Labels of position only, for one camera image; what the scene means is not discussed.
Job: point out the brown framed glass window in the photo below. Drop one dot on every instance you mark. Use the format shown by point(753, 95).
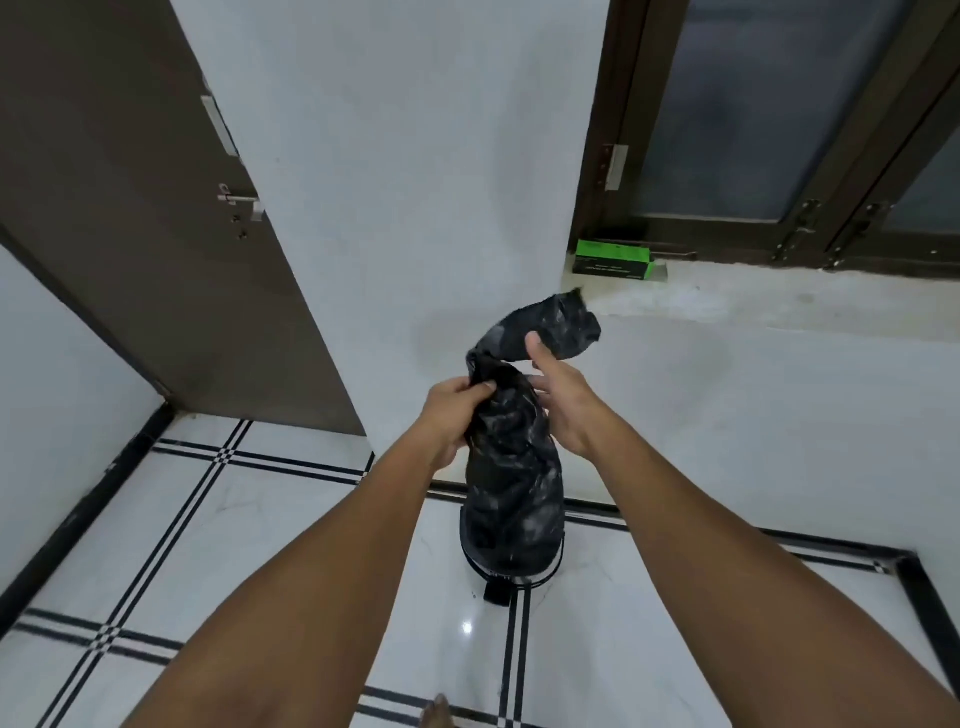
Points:
point(772, 127)

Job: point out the person's right thumb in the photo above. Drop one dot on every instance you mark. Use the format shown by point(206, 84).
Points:
point(541, 355)

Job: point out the person's right forearm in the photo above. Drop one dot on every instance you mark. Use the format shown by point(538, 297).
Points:
point(757, 600)

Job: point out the green and black box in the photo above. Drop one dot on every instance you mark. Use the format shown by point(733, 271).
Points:
point(611, 259)

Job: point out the person's left hand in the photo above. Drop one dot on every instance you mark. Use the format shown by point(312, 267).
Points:
point(448, 420)

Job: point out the silver door latch plate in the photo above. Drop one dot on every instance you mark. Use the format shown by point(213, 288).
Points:
point(220, 125)

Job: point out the person's left forearm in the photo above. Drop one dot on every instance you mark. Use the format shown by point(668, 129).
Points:
point(292, 600)

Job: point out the silver window hinge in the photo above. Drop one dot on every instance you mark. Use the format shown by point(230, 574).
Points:
point(615, 166)

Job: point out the person's right hand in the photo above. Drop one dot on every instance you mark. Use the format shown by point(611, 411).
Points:
point(564, 405)

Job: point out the brown wooden door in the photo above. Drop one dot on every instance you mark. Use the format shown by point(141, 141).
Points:
point(150, 210)

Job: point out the black plastic garbage bag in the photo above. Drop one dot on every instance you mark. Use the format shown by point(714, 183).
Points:
point(517, 450)

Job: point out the person's left thumb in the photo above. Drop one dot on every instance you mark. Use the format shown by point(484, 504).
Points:
point(478, 390)

